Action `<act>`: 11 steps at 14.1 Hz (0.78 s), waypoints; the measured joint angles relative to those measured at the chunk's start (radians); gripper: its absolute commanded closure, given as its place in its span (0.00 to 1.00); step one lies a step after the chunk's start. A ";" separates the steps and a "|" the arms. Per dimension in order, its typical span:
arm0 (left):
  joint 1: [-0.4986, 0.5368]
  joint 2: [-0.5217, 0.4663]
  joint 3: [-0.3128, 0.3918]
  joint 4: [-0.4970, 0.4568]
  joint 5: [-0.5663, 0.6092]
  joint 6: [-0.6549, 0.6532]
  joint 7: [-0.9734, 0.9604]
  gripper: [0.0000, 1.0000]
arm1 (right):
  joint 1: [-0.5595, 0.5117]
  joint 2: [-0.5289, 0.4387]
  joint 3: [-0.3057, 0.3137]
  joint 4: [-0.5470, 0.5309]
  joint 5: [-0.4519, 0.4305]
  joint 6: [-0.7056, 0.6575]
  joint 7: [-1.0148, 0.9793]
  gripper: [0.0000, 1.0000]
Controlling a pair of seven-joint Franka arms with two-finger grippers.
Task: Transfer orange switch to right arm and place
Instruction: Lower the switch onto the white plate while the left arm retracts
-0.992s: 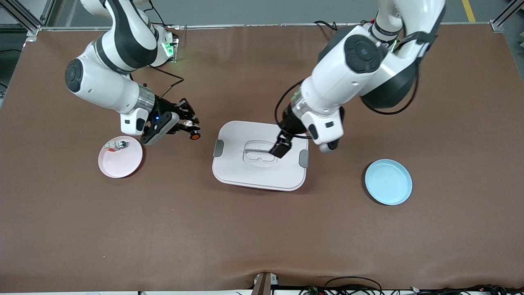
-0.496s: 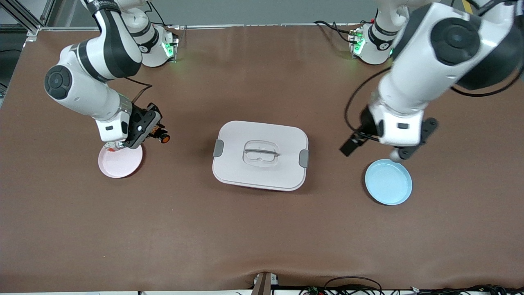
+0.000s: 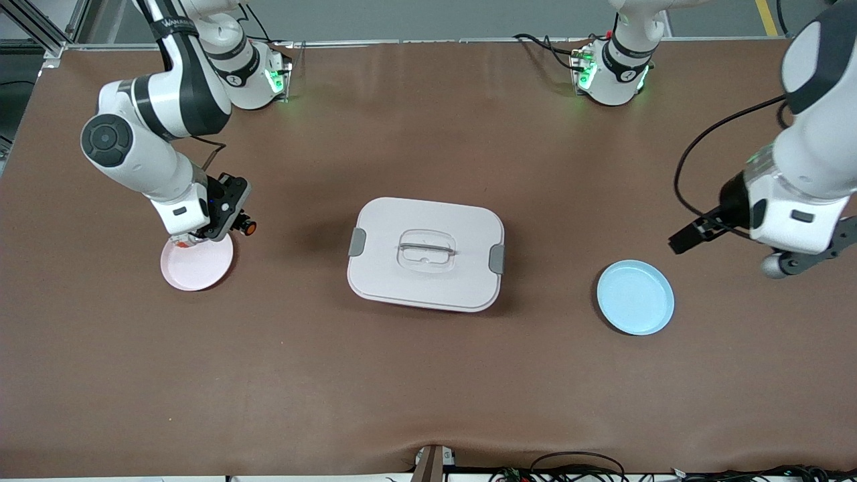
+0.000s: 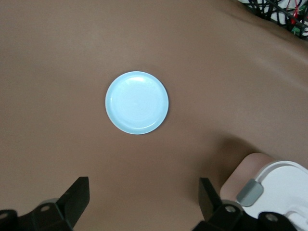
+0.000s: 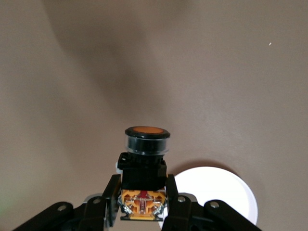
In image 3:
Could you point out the light blue round plate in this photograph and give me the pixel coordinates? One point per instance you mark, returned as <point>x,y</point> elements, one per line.
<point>636,301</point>

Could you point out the orange push-button switch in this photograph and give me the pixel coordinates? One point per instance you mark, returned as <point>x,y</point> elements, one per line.
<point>249,227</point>

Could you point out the aluminium table edge rail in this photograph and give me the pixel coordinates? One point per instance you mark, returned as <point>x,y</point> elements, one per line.
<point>435,41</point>

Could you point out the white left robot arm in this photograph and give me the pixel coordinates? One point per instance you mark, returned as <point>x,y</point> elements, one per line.
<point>810,161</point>

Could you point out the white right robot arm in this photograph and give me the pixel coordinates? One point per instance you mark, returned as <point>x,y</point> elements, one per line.
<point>134,154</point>

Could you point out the aluminium frame post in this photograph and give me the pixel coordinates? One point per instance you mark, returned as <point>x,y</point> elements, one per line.
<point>53,50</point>

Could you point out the pink round plate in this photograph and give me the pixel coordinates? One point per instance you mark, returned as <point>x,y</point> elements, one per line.
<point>197,268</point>

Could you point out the brown table mat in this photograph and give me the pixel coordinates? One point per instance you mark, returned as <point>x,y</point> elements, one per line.
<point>428,388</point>

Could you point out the white lidded storage box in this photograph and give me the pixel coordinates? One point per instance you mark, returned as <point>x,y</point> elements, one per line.
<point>425,274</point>

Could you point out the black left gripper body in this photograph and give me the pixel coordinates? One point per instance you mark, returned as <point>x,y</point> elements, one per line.
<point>732,199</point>

